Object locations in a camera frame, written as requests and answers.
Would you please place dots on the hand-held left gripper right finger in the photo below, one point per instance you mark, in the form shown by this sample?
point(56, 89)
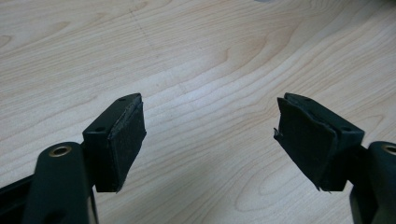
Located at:
point(311, 146)

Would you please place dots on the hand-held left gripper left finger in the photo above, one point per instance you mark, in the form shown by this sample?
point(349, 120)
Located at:
point(120, 146)

